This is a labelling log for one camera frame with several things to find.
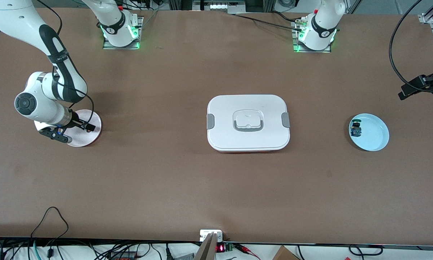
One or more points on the white lidded lunch box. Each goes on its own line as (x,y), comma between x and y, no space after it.
(247,108)

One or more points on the green button switch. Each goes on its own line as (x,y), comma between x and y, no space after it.
(355,129)

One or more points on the pink round plate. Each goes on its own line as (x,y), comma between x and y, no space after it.
(86,137)

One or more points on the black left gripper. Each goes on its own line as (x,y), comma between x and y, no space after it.
(428,81)

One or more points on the red digit display module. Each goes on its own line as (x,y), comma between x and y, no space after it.
(220,248)

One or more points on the grey camera post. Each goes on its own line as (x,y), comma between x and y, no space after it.
(207,249)

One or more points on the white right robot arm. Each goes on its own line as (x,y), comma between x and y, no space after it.
(53,47)

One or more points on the brown cardboard box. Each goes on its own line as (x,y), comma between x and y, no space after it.
(285,254)

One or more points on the light blue round plate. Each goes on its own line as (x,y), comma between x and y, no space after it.
(373,133)

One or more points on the white power strip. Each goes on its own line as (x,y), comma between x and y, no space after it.
(220,5)

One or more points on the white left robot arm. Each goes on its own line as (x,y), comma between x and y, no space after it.
(323,29)

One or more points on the white table edge bracket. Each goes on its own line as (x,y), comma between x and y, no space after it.
(205,234)

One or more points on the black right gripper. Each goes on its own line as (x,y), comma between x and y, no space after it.
(77,122)

